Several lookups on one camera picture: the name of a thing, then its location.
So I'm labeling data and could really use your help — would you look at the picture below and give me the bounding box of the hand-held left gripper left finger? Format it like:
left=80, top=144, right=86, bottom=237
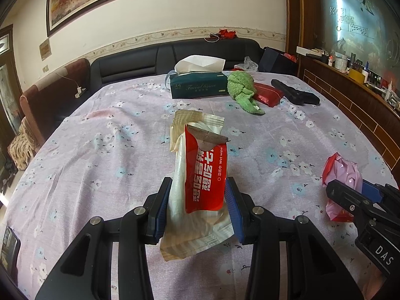
left=35, top=176, right=173, bottom=300

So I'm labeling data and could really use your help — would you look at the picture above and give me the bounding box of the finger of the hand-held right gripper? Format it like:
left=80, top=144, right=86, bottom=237
left=325, top=179, right=376, bottom=224
left=362, top=179, right=400, bottom=207

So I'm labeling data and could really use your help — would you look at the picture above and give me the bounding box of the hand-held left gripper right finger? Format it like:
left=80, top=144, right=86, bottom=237
left=225, top=176, right=365, bottom=300

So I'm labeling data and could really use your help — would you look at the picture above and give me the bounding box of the purple and red plastic bag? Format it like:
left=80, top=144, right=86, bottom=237
left=322, top=152, right=365, bottom=222

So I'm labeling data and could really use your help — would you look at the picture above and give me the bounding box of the red white wet wipe packet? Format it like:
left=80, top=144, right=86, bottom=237
left=160, top=110, right=235, bottom=261

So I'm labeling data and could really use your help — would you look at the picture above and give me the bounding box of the purple floral tablecloth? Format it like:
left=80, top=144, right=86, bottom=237
left=3, top=72, right=397, bottom=300

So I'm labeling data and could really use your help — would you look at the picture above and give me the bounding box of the wooden sideboard cabinet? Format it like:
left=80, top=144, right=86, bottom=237
left=295, top=47, right=400, bottom=176

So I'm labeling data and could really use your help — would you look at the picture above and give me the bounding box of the black elongated case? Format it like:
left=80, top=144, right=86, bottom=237
left=270, top=79, right=321, bottom=106

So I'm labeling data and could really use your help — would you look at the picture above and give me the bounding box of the red foil packet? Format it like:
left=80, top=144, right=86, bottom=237
left=253, top=83, right=284, bottom=107

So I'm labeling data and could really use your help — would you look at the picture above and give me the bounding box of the clutter of small bottles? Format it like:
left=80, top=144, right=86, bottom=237
left=296, top=46, right=400, bottom=110

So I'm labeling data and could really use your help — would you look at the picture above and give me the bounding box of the green towel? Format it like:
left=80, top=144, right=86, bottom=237
left=227, top=71, right=266, bottom=115

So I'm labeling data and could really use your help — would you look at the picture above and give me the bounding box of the dark green facial tissue box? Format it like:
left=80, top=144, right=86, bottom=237
left=165, top=54, right=229, bottom=100

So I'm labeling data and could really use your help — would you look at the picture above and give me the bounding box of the crumpled clear plastic bag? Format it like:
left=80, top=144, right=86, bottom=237
left=234, top=56, right=259, bottom=72

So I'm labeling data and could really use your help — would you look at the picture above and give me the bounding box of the dark blue bag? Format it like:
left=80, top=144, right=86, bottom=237
left=259, top=47, right=298, bottom=76

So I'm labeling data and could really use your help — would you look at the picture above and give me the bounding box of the black leather sofa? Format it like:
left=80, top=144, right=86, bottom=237
left=90, top=37, right=263, bottom=93

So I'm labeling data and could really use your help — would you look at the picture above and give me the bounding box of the patterned brown cushion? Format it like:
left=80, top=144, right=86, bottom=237
left=8, top=122, right=41, bottom=171

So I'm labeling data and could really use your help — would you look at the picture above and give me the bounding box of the black smartphone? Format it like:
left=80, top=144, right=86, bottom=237
left=0, top=226, right=21, bottom=277

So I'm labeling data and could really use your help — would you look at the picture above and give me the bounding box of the brown armchair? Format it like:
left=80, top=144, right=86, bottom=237
left=19, top=58, right=91, bottom=144

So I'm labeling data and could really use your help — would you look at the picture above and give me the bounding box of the red cloth item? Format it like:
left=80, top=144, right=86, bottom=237
left=204, top=29, right=238, bottom=43

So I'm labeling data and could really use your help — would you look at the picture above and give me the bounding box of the white charger with cable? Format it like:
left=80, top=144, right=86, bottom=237
left=53, top=72, right=86, bottom=98

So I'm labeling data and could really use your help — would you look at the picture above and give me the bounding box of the small framed wall plaque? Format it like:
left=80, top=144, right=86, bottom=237
left=39, top=37, right=51, bottom=60

